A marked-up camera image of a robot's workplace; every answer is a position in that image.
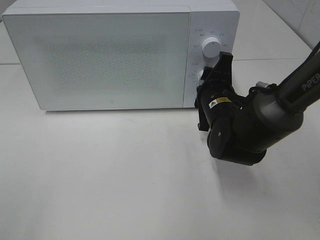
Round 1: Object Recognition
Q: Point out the white microwave door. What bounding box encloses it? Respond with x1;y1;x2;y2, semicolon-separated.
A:
3;12;190;111

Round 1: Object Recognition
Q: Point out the white timer knob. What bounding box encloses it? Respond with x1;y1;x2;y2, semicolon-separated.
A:
197;70;205;85

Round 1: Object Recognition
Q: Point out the white microwave oven body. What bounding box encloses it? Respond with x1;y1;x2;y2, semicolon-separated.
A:
1;0;240;110

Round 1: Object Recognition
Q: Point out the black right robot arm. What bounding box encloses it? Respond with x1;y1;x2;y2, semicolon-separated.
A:
194;45;320;166

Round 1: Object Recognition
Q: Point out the upper white power knob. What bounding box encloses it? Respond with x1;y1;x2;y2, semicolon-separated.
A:
201;36;222;58

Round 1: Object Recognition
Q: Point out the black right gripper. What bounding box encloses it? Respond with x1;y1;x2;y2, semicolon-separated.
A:
194;51;237;132

